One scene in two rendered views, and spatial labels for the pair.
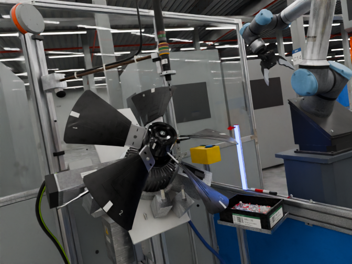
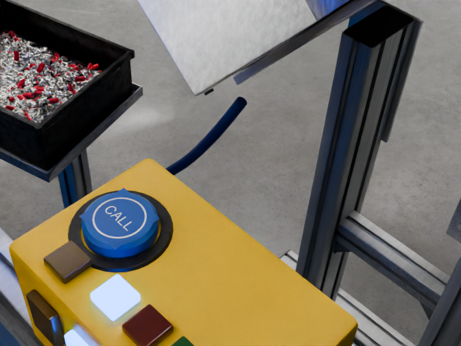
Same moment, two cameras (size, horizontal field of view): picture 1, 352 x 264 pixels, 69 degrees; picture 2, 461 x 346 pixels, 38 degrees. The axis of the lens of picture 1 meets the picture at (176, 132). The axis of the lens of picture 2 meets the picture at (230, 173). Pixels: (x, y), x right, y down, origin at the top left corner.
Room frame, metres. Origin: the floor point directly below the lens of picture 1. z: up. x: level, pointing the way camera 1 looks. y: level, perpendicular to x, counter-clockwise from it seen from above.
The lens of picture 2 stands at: (1.72, -0.18, 1.35)
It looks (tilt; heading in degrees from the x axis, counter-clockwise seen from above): 46 degrees down; 164
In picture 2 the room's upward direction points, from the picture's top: 4 degrees clockwise
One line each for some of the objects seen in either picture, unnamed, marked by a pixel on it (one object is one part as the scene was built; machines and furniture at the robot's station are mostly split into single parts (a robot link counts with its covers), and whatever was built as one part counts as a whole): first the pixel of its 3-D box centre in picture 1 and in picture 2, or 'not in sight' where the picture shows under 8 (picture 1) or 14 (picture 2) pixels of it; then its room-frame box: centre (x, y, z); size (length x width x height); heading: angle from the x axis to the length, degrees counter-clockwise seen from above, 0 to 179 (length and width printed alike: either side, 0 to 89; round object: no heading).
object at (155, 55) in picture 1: (163, 63); not in sight; (1.08, 0.01, 1.50); 0.09 x 0.07 x 0.10; 67
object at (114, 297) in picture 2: not in sight; (115, 296); (1.53, -0.18, 1.08); 0.02 x 0.02 x 0.01; 32
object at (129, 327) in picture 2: not in sight; (147, 328); (1.55, -0.17, 1.08); 0.02 x 0.02 x 0.01; 32
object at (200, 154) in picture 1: (205, 155); (178, 333); (1.52, -0.15, 1.02); 0.16 x 0.10 x 0.11; 32
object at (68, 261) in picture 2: not in sight; (68, 261); (1.50, -0.20, 1.08); 0.02 x 0.02 x 0.01; 32
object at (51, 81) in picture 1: (53, 82); not in sight; (1.32, 0.57, 1.54); 0.10 x 0.07 x 0.09; 67
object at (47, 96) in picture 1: (48, 96); not in sight; (1.34, 0.62, 1.48); 0.05 x 0.03 x 0.62; 157
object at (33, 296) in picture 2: not in sight; (46, 319); (1.51, -0.22, 1.04); 0.02 x 0.01 x 0.03; 32
